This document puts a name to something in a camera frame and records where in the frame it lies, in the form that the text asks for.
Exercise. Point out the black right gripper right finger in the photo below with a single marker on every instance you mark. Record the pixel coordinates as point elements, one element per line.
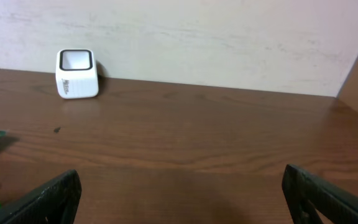
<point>308,195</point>

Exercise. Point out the white barcode scanner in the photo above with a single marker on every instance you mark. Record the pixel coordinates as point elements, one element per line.
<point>76,74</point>

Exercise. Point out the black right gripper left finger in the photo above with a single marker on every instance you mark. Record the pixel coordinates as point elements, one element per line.
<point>55,201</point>

